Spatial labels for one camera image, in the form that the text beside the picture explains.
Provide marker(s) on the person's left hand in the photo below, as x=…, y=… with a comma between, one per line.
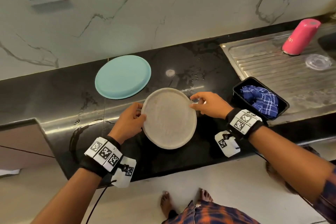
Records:
x=127, y=122

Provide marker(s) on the person's right hand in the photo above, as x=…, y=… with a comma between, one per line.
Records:
x=212, y=105

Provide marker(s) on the speckled white plate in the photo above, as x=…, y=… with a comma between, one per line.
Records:
x=168, y=119

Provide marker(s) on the teal plate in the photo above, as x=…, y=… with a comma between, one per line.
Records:
x=122, y=77

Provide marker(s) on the blue striped cloth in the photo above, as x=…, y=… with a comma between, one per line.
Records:
x=261, y=100

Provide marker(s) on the person's left forearm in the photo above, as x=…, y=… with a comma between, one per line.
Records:
x=68, y=200

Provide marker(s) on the person's right foot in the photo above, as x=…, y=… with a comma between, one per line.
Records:
x=206, y=195

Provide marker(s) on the person's left foot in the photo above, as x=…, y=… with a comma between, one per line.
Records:
x=167, y=203

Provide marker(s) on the right wrist marker band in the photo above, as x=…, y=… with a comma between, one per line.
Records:
x=244, y=123

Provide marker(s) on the wrist marker band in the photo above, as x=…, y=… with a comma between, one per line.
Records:
x=101, y=155
x=244, y=123

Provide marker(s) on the black plastic tray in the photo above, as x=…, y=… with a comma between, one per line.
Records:
x=246, y=83

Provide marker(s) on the left wrist marker band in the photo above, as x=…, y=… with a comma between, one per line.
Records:
x=101, y=155

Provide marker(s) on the steel sink drainboard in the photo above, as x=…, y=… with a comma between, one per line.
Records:
x=294, y=79

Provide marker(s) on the brown lower drawer unit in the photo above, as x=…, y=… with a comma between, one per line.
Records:
x=23, y=145

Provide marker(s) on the red bear cup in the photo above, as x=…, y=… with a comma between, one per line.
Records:
x=300, y=36

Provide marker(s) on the clear plastic lid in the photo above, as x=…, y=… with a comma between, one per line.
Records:
x=318, y=62

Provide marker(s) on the white paper sheet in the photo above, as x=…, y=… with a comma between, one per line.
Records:
x=8, y=172

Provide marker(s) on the blue orange plaid shirt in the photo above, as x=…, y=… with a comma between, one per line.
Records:
x=328, y=195

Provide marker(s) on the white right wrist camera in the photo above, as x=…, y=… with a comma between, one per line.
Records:
x=227, y=144

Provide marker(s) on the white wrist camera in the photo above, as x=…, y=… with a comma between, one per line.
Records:
x=227, y=144
x=125, y=173

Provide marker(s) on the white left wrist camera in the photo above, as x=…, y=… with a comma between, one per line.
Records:
x=125, y=173

